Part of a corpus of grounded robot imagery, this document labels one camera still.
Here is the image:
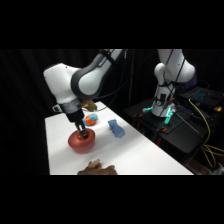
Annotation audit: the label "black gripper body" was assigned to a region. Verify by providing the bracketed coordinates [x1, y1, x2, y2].
[64, 107, 87, 130]

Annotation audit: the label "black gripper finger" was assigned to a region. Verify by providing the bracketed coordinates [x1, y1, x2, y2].
[80, 124, 90, 140]
[75, 122, 83, 135]

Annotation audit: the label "pink bowl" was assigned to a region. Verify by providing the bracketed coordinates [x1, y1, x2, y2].
[67, 127, 97, 154]

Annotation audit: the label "blue orange turtle plush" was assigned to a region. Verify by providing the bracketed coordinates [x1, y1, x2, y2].
[82, 113, 100, 127]

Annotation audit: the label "tan plush toy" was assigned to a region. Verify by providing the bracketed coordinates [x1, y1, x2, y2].
[83, 100, 98, 113]

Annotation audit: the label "brown plush toy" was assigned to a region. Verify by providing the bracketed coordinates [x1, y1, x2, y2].
[76, 159, 119, 176]

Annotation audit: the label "black robot stand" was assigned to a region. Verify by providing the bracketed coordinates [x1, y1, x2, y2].
[122, 97, 224, 169]

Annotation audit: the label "black laptop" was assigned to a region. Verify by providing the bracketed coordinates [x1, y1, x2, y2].
[180, 85, 224, 110]

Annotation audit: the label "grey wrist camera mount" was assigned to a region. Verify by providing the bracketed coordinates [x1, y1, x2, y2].
[51, 98, 83, 115]

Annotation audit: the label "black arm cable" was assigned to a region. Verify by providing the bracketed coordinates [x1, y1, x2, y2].
[156, 49, 188, 101]

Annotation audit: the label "yellow cable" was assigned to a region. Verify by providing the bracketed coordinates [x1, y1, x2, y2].
[187, 97, 224, 170]

